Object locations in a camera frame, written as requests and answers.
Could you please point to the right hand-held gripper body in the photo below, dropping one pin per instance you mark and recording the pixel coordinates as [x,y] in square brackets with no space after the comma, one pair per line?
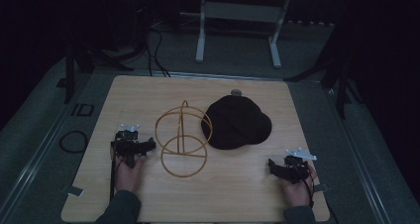
[295,167]

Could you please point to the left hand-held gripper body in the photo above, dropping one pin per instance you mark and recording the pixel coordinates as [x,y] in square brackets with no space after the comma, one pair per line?
[127,145]

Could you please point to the person's right hand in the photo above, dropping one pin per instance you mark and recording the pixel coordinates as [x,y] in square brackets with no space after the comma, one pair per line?
[298,191]

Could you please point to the person's left hand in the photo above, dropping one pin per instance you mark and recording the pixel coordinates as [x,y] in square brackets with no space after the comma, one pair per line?
[128,177]

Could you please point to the grey tape piece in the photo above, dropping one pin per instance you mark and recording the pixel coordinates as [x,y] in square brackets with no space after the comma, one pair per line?
[75,191]
[321,188]

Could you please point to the black hat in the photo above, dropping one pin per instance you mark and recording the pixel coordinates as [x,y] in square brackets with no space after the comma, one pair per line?
[236,123]

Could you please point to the small round grey disc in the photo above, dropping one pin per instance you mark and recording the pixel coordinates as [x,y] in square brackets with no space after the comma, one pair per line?
[236,92]

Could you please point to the black tripod stand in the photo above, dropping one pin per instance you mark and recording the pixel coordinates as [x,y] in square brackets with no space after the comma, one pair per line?
[341,85]
[70,72]

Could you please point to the white metal stand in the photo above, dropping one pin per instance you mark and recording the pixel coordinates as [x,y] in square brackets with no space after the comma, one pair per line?
[237,12]

